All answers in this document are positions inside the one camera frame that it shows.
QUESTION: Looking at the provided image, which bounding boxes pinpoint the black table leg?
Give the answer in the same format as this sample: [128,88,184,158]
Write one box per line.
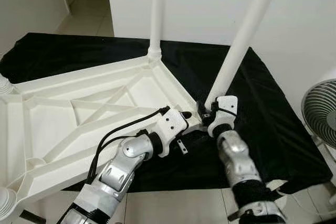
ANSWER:
[21,211,47,224]
[227,208,242,221]

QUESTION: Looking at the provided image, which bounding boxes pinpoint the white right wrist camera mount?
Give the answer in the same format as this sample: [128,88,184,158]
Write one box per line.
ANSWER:
[208,95,238,138]

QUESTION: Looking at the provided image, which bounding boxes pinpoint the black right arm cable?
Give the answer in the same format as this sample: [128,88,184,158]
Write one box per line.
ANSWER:
[210,106,242,130]

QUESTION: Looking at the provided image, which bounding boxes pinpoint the white plastic table leg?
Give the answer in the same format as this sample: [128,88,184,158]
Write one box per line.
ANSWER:
[0,185,20,223]
[147,0,164,63]
[204,0,284,110]
[0,74,14,96]

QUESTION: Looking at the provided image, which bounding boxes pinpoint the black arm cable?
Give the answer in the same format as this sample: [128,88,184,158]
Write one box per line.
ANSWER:
[210,106,242,130]
[87,106,171,185]

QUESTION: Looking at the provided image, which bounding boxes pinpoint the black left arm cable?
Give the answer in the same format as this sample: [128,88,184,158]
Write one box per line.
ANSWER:
[87,106,171,185]

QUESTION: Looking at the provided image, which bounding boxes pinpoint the white pedestal fan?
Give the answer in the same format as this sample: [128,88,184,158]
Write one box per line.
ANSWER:
[301,80,336,148]

